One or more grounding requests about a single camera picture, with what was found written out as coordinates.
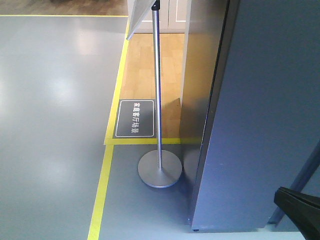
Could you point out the dark floor sign sticker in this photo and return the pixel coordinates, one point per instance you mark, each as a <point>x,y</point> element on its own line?
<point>135,119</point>

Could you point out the blue grey tripod leg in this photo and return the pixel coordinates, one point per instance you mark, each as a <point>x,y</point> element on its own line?
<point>300,181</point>

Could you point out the silver sign stand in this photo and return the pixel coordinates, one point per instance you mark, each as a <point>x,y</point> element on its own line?
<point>158,168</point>

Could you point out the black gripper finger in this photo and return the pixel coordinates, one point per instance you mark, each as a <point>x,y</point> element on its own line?
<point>302,209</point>

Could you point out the dark grey fridge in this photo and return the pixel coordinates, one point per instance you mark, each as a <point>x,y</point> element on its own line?
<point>250,115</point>

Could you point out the yellow floor tape line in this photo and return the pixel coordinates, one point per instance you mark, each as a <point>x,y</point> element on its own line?
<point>63,174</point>

